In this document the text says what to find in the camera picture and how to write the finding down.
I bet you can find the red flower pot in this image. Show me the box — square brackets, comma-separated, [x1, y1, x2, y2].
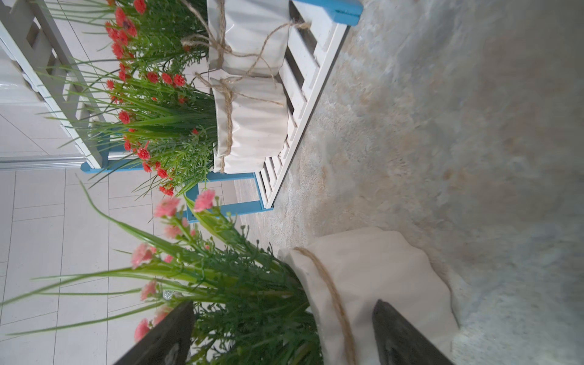
[46, 1, 309, 78]
[71, 66, 289, 196]

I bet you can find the blue white wooden rack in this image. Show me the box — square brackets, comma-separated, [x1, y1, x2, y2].
[1, 1, 363, 215]

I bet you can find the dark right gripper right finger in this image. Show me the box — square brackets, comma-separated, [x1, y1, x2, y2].
[372, 300, 453, 365]

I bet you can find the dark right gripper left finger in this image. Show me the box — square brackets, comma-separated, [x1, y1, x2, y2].
[115, 301, 196, 365]

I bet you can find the pink flower pot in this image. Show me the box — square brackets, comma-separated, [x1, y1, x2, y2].
[0, 182, 459, 365]

